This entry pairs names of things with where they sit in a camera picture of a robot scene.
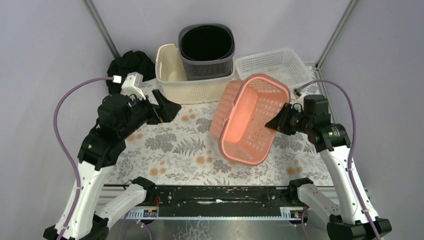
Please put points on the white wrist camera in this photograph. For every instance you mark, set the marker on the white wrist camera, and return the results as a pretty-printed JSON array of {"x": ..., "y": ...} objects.
[
  {"x": 300, "y": 100},
  {"x": 131, "y": 86}
]

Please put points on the white perforated shallow tray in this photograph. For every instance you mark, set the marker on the white perforated shallow tray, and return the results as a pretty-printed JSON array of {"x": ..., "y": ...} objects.
[{"x": 284, "y": 65}]

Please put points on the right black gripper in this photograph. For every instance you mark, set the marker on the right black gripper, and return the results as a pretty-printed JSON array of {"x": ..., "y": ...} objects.
[{"x": 279, "y": 122}]

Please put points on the black plastic bucket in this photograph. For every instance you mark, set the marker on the black plastic bucket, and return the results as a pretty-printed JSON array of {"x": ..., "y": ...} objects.
[{"x": 206, "y": 42}]

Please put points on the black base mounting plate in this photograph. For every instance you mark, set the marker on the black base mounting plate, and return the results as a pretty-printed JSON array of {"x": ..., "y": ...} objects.
[{"x": 196, "y": 201}]

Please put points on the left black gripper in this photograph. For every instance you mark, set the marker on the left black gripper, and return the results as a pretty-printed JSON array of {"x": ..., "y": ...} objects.
[{"x": 155, "y": 110}]

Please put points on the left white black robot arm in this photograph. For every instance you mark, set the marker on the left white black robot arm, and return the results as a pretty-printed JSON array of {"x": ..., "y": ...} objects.
[{"x": 98, "y": 154}]

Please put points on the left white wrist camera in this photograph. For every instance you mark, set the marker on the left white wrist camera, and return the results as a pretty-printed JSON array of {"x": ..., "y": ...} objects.
[{"x": 131, "y": 86}]

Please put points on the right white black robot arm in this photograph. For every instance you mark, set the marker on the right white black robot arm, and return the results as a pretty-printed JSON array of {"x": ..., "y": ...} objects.
[{"x": 338, "y": 172}]

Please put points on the crumpled black cloth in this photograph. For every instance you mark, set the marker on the crumpled black cloth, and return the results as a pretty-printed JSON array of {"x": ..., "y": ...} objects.
[{"x": 132, "y": 61}]

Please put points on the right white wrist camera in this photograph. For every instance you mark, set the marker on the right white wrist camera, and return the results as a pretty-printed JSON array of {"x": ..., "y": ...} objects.
[{"x": 300, "y": 100}]

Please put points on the pink perforated plastic basket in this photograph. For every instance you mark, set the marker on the pink perforated plastic basket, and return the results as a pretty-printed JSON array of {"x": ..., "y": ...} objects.
[{"x": 239, "y": 122}]

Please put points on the floral patterned table mat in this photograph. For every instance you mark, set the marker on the floral patterned table mat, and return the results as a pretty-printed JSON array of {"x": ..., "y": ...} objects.
[{"x": 184, "y": 152}]

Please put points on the cream perforated plastic basket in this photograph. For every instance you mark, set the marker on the cream perforated plastic basket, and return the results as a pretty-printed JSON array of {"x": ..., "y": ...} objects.
[{"x": 176, "y": 87}]

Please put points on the grey slatted waste bin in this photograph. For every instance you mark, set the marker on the grey slatted waste bin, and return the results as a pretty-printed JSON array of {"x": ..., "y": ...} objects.
[{"x": 201, "y": 70}]

